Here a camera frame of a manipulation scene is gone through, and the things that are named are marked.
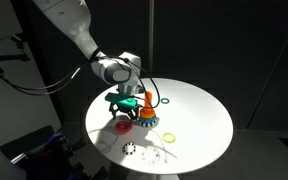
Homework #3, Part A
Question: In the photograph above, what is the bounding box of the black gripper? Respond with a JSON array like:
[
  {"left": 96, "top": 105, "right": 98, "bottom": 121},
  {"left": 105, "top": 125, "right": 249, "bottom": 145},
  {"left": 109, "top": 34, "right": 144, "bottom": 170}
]
[{"left": 109, "top": 103, "right": 139, "bottom": 121}]

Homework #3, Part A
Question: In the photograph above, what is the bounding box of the red ring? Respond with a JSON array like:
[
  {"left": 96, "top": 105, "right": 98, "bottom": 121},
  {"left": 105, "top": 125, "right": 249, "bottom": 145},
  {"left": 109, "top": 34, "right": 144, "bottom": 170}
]
[{"left": 114, "top": 120, "right": 134, "bottom": 135}]

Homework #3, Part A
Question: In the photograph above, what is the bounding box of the small black and white ring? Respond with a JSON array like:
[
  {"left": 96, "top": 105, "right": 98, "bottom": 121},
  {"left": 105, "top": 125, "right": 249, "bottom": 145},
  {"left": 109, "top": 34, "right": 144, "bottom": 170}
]
[{"left": 122, "top": 142, "right": 137, "bottom": 156}]

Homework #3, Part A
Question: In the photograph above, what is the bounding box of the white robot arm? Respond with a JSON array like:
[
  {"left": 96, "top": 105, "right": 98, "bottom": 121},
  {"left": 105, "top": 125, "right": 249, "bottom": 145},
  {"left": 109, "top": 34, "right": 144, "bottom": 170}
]
[{"left": 33, "top": 0, "right": 144, "bottom": 120}]

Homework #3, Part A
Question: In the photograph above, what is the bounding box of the black and purple equipment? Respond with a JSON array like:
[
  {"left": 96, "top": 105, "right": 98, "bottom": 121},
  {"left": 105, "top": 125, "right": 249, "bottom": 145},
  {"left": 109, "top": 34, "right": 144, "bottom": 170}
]
[{"left": 11, "top": 133, "right": 108, "bottom": 180}]

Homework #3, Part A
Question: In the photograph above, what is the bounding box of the blue ring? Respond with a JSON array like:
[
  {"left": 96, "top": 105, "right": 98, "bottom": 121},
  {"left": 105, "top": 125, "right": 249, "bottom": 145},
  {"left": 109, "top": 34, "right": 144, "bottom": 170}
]
[{"left": 139, "top": 115, "right": 158, "bottom": 124}]

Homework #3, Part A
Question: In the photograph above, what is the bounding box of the orange ring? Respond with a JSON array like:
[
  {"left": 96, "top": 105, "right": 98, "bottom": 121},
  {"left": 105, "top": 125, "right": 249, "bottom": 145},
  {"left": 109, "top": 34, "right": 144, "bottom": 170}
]
[{"left": 140, "top": 108, "right": 157, "bottom": 120}]

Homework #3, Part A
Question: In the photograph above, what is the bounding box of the black and white base ring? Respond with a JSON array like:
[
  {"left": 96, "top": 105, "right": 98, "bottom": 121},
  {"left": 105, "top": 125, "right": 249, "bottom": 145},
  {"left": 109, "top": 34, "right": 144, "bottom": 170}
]
[{"left": 137, "top": 115, "right": 159, "bottom": 129}]

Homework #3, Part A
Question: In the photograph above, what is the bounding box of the orange ring toss peg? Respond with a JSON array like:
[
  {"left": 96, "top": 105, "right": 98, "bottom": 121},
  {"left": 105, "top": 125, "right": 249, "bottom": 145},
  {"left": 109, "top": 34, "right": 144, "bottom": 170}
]
[{"left": 143, "top": 91, "right": 153, "bottom": 114}]

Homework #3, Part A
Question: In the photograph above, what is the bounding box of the lime green ring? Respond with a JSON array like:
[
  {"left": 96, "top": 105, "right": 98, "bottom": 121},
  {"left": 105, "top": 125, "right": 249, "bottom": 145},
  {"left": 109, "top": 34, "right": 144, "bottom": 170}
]
[{"left": 161, "top": 131, "right": 177, "bottom": 144}]

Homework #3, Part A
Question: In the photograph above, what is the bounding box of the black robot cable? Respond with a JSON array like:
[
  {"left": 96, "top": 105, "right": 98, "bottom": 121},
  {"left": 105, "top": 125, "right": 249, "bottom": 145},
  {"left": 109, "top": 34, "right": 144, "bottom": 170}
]
[{"left": 0, "top": 49, "right": 161, "bottom": 109}]

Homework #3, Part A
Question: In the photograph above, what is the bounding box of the white round pedestal table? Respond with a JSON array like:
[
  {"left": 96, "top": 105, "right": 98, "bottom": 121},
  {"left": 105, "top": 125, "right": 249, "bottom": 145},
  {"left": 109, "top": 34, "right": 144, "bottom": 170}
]
[{"left": 85, "top": 78, "right": 233, "bottom": 180}]

